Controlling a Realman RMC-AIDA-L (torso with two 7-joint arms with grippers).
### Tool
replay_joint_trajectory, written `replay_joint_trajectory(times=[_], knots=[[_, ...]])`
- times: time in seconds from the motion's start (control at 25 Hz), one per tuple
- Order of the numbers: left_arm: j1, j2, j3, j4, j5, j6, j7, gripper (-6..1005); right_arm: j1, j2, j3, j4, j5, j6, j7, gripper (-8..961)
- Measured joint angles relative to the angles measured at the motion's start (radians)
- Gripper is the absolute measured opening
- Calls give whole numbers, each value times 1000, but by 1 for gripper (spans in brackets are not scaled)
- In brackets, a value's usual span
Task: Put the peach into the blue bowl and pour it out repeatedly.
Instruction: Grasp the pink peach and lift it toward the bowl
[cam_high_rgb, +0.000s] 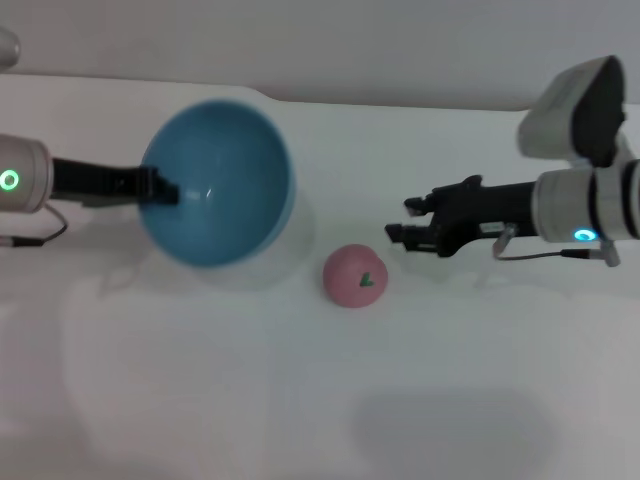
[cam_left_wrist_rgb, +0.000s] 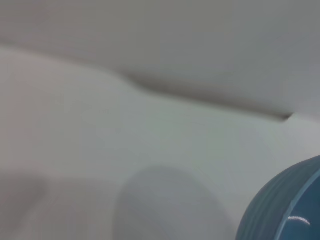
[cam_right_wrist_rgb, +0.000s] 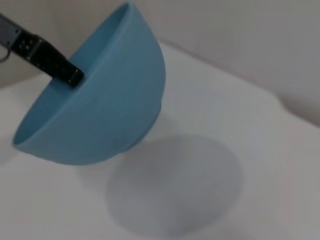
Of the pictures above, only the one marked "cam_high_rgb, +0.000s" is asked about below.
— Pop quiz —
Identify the pink toy peach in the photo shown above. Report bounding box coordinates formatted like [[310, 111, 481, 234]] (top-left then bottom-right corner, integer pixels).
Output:
[[322, 243, 389, 310]]

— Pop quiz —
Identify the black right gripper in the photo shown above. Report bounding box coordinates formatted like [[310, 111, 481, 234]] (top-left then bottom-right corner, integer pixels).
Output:
[[383, 174, 540, 258]]

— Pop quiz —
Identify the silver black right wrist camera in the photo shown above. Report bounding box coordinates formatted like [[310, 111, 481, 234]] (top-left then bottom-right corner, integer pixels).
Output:
[[517, 54, 629, 169]]

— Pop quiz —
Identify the right arm cable with connector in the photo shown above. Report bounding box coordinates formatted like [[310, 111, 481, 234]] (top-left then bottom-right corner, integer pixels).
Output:
[[493, 223, 622, 269]]

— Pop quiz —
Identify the arm cable with connector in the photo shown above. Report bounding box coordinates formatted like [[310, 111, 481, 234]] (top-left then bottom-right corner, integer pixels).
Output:
[[493, 223, 622, 269], [0, 202, 69, 249]]

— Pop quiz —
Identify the blue bowl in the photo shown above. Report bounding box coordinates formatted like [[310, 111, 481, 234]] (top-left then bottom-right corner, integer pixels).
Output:
[[139, 98, 299, 269]]

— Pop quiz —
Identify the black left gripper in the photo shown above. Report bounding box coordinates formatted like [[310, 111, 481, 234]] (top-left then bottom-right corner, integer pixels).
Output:
[[49, 157, 181, 209]]

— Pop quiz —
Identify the left arm cable with connector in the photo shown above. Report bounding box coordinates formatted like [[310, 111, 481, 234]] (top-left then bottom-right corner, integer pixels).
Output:
[[0, 202, 69, 249]]

